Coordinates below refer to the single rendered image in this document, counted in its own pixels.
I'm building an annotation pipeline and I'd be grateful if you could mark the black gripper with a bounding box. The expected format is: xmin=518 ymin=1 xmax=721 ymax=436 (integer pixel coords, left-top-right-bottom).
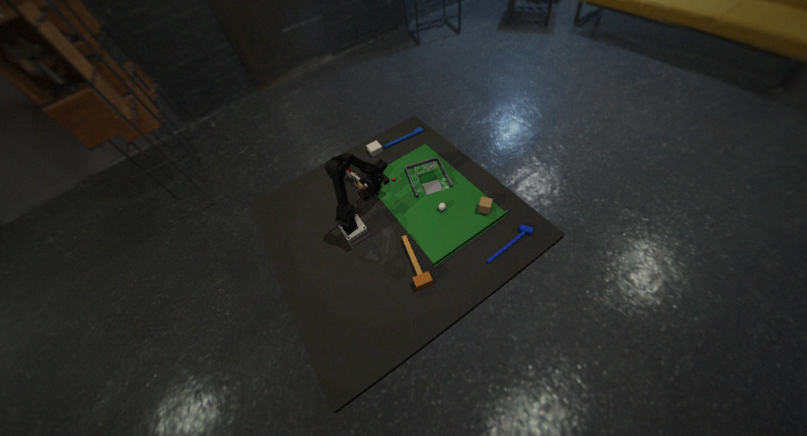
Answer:
xmin=358 ymin=173 xmax=389 ymax=201

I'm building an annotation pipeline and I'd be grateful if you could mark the green flat mat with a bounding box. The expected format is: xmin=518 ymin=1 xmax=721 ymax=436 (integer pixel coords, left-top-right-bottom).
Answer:
xmin=377 ymin=144 xmax=504 ymax=264

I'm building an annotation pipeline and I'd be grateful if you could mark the beige speckled block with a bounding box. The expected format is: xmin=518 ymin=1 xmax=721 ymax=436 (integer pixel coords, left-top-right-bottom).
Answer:
xmin=366 ymin=140 xmax=383 ymax=156

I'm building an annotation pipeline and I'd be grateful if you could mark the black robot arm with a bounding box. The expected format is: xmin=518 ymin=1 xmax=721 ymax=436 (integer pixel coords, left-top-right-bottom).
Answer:
xmin=325 ymin=152 xmax=387 ymax=235

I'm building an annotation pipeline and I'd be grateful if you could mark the brown cube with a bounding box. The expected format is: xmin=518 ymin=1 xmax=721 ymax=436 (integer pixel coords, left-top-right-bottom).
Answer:
xmin=479 ymin=196 xmax=492 ymax=214

